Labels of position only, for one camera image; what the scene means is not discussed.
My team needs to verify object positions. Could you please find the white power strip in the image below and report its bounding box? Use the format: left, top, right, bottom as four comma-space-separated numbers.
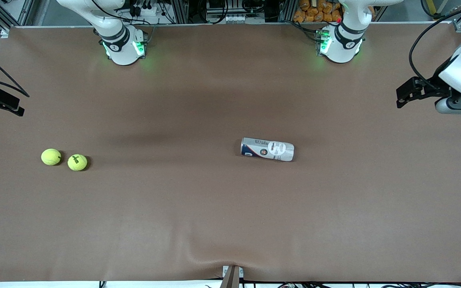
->
128, 3, 160, 17

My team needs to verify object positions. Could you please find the plain yellow tennis ball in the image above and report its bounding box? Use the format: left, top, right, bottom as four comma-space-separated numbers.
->
41, 148, 62, 166

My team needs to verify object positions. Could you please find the yellow tennis ball black logo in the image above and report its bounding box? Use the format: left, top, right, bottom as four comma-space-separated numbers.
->
67, 154, 88, 172

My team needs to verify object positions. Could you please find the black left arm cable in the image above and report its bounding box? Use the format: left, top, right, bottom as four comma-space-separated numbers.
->
409, 2, 461, 92

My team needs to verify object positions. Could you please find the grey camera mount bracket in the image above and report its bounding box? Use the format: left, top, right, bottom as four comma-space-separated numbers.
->
220, 264, 245, 288

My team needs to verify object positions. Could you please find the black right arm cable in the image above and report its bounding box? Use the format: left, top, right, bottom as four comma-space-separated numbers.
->
0, 48, 30, 98

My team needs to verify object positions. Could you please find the pile of orange round items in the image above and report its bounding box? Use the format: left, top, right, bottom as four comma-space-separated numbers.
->
293, 0, 343, 23

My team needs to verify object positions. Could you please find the clear Wilson tennis ball can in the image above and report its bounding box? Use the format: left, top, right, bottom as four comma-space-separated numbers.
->
241, 137, 295, 162

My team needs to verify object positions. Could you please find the yellow pole black base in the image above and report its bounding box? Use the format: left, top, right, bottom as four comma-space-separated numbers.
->
426, 0, 442, 20

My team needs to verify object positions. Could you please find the brown table mat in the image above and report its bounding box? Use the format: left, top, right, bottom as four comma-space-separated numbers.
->
0, 22, 461, 283

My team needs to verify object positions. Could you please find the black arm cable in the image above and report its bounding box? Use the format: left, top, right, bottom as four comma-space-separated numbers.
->
0, 48, 30, 98
409, 2, 461, 92

